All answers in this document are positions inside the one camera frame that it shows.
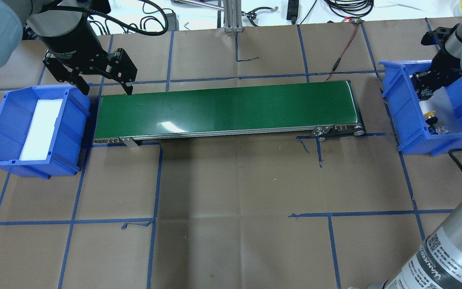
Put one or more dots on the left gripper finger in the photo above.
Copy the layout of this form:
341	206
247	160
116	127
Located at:
62	74
119	67

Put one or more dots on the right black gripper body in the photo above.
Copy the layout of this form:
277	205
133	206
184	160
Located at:
448	64

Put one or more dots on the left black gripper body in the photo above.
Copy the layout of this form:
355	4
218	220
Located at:
71	40

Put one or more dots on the yellow push button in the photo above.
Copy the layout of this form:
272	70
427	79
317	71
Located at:
435	125

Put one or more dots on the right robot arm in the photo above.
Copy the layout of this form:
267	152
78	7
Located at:
437	264

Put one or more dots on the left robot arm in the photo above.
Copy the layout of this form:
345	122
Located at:
15	15

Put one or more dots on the right white foam pad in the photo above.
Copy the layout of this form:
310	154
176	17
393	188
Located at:
434	103

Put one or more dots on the white foam pad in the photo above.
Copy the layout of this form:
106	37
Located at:
434	103
41	130

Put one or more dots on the right blue bin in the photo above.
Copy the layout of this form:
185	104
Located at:
411	128

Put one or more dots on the blue bin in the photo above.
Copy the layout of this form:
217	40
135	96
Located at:
16	111
411	128

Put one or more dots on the left blue bin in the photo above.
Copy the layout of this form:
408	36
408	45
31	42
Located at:
16	111

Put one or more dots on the black power adapter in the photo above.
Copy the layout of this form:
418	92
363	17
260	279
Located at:
172	21

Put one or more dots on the left white foam pad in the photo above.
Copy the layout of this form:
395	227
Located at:
41	130

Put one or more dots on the green conveyor belt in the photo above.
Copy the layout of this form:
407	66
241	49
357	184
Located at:
328	109

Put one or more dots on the aluminium frame post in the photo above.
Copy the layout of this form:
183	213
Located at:
232	16

